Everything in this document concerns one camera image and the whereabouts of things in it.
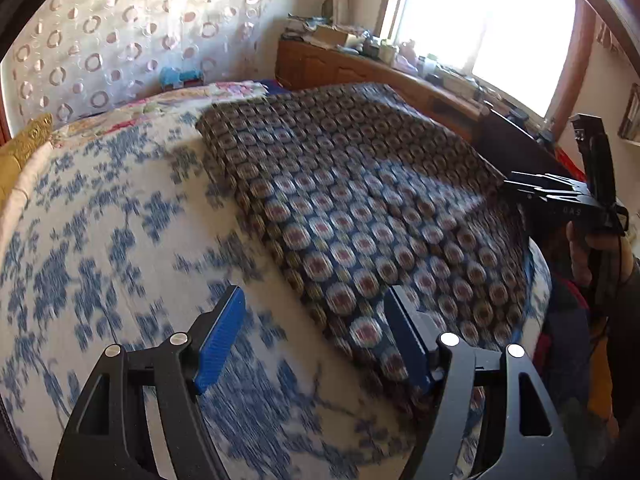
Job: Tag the dark blue sheet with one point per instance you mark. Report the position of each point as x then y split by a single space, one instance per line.
265 84

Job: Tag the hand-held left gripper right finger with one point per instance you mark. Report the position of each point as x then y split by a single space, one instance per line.
407 340

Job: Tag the pile of papers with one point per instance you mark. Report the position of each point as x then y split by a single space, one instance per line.
300 27

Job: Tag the navy medallion print garment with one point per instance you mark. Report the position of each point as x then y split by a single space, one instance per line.
350 210

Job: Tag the person's right hand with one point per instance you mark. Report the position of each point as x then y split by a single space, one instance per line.
580 255

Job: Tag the bright window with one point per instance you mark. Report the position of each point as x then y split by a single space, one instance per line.
480 20

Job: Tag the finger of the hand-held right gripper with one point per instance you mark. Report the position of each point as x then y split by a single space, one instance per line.
545 190

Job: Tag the person's right forearm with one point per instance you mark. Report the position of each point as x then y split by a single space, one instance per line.
627 340

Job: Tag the blue white floral bedsheet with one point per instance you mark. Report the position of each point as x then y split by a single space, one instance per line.
100 260

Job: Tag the yellow embroidered cushion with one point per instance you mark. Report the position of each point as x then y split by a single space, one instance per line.
22 155

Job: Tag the cardboard box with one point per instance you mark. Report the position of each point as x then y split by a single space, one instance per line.
332 35

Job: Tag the pink floral quilt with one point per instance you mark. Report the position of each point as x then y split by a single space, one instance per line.
150 105

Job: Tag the wooden headboard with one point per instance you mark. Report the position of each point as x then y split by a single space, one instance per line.
4 127

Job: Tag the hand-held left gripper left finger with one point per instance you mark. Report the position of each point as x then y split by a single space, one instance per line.
222 340

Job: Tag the blue plastic item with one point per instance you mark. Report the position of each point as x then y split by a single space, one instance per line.
180 77

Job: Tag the dark wooden footboard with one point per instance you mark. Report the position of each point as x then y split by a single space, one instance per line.
520 145

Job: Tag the sheer curtain with circles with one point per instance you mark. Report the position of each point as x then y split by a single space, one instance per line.
125 25

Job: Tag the red and blue clothing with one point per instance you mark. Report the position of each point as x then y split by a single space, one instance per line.
570 350

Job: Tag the wooden cabinet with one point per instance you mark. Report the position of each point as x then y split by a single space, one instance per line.
320 67

